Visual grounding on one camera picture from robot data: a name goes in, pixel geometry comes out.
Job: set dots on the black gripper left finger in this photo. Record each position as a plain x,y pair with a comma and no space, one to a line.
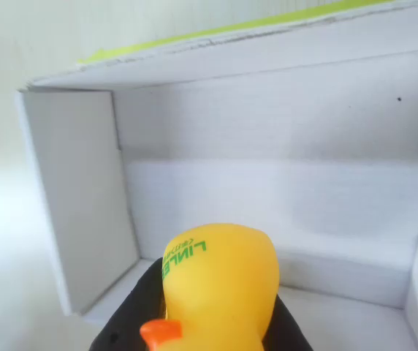
121,318

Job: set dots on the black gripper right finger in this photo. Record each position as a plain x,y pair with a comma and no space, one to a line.
285,332

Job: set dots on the yellow rubber duck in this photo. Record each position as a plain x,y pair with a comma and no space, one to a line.
220,285

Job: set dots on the white cardboard box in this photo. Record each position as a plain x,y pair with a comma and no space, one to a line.
267,146

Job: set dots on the yellow tape frame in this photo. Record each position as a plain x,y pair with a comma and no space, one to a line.
194,38

